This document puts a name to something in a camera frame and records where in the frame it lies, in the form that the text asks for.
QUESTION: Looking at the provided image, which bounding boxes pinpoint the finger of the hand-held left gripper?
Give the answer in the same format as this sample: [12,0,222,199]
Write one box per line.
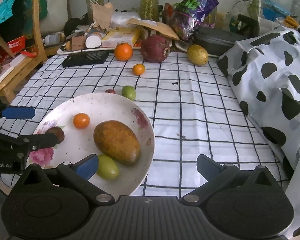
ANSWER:
[0,99,36,124]
[0,129,58,153]

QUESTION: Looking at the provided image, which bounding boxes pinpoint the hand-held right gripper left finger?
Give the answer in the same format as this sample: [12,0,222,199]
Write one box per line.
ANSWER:
[17,154,115,205]

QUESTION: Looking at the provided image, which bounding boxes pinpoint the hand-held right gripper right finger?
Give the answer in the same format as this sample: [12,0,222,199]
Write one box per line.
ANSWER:
[181,154,280,205]

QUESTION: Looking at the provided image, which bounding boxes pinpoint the dark brown passion fruit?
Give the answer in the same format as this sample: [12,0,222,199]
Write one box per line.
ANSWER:
[47,127,65,145]

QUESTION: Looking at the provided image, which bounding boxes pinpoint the green round fruit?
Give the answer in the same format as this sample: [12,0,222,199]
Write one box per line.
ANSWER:
[121,85,136,101]
[96,154,120,180]

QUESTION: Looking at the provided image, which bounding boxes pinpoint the brown potato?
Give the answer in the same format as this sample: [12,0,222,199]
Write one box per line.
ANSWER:
[93,120,141,167]

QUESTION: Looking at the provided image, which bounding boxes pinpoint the small orange kumquat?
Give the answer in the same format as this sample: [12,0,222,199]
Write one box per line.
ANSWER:
[73,113,90,130]
[132,64,146,76]

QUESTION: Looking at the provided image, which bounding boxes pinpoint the white floral plate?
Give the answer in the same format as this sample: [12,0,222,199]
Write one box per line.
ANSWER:
[26,92,156,197]

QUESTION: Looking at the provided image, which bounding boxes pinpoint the green pear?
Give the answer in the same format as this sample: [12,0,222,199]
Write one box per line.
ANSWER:
[186,44,209,66]

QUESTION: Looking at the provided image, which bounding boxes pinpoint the orange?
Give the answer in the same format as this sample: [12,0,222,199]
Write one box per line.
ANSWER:
[114,43,133,61]

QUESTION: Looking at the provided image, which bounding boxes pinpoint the red dragon fruit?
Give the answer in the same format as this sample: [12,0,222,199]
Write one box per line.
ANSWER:
[140,35,171,63]

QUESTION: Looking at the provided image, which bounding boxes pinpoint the white flat box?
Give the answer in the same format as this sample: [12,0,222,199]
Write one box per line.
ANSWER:
[0,52,33,90]

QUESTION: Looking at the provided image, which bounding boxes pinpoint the white grid tablecloth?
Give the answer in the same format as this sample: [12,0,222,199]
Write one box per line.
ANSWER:
[0,47,290,198]

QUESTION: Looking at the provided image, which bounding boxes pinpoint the red box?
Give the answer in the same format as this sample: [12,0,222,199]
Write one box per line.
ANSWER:
[6,35,27,53]

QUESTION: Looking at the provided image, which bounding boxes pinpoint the white grey cylinder device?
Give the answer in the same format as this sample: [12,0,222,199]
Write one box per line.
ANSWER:
[44,34,61,46]

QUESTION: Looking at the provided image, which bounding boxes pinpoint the white oval tray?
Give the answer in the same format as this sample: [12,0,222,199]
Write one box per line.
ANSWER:
[56,45,142,55]

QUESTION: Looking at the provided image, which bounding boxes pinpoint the wooden chair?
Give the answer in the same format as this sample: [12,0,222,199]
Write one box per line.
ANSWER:
[0,0,49,103]

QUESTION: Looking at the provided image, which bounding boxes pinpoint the cow print cloth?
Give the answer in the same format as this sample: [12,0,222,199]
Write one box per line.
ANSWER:
[217,21,300,238]

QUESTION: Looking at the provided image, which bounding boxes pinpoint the black round object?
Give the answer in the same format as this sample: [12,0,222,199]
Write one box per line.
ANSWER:
[64,17,82,34]

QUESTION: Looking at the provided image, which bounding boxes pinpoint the white cylinder jar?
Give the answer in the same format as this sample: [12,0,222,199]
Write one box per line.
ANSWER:
[86,34,102,49]

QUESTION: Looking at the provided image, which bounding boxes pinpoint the framed white board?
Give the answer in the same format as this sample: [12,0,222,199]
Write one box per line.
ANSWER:
[45,0,72,33]

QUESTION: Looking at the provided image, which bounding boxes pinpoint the white dish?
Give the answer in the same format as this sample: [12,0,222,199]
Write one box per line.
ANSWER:
[174,40,190,52]

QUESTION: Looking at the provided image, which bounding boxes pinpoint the yellow cardboard box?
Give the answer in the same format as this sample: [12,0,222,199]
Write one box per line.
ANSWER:
[102,27,140,48]

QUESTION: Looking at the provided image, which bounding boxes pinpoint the torn brown paper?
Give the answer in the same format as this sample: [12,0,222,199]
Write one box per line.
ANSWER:
[91,2,114,30]

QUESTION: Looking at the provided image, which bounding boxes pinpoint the clear plastic bag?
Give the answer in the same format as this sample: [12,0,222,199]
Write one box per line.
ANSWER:
[111,11,142,27]

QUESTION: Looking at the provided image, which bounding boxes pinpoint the brown paper envelope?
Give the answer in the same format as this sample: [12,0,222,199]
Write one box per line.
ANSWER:
[127,18,180,40]

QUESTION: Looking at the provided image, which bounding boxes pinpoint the dark angular object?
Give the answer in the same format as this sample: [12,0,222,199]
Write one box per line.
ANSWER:
[237,14,260,38]

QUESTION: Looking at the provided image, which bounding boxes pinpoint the glass bottle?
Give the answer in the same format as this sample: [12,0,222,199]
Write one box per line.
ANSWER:
[202,0,218,28]

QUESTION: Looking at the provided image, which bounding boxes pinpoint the purple snack bag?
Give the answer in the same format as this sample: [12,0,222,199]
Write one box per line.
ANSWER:
[162,0,219,42]

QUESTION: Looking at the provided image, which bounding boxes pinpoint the orange items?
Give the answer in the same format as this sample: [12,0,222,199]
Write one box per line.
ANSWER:
[285,16,300,28]

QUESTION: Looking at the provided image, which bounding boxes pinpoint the glass vase with bamboo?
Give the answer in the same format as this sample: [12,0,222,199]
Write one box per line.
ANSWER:
[246,0,263,22]

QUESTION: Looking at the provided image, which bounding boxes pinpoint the blue plastic bag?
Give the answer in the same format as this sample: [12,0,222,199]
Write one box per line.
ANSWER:
[261,0,292,19]

